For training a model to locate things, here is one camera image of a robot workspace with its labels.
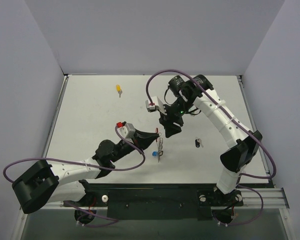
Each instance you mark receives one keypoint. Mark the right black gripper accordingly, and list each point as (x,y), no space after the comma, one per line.
(170,120)

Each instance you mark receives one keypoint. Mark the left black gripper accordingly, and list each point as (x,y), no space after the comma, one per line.
(137,138)

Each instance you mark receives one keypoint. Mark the dark blue tagged key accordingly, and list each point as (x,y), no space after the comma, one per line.
(198,143)

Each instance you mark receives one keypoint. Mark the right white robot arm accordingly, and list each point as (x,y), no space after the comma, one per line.
(201,94)

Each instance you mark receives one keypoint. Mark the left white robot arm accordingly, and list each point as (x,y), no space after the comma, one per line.
(52,180)

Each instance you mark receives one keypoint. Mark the yellow tagged key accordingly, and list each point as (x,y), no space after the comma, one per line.
(119,90)

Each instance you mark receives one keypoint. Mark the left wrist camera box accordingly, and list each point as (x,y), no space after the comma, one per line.
(127,130)

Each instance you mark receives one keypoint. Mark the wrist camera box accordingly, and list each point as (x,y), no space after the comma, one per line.
(155,105)
(127,130)

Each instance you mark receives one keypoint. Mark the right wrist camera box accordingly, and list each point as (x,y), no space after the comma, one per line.
(155,105)

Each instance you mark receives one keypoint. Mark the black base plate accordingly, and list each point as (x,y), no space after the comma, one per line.
(160,201)

